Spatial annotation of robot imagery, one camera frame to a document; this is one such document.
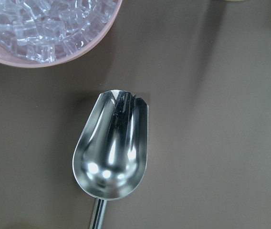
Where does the metal ice scoop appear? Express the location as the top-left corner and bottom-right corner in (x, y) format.
(72, 90), (148, 229)

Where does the pink bowl of ice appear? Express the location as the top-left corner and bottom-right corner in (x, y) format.
(0, 0), (122, 68)

